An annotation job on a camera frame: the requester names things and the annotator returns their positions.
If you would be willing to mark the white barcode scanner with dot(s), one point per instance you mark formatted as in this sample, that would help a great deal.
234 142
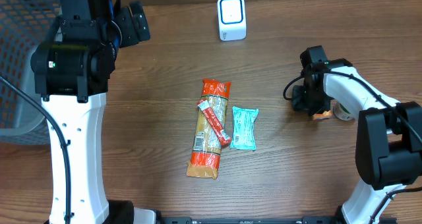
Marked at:
232 21

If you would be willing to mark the small orange tissue pack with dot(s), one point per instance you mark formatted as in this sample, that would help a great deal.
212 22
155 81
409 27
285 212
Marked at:
322 116

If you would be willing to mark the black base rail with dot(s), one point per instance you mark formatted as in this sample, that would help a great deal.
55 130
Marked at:
250 220

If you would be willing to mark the grey plastic mesh basket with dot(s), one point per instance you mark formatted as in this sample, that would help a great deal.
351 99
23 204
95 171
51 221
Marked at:
24 24

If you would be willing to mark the teal orange snack packet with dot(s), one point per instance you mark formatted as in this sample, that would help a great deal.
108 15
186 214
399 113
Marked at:
243 128

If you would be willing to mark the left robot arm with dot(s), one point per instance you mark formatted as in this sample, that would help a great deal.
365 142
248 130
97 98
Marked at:
72 68

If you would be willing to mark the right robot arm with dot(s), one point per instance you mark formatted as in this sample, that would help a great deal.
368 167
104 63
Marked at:
388 143

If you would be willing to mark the red stick sachet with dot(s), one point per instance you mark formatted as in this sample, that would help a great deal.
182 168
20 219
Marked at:
214 122

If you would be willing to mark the green lid jar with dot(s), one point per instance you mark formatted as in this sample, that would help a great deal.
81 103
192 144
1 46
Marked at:
341 112

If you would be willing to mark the long orange pasta packet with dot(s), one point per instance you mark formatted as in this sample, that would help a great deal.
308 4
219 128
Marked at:
206 152

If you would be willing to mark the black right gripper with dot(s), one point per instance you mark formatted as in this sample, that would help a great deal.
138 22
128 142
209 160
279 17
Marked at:
303 101

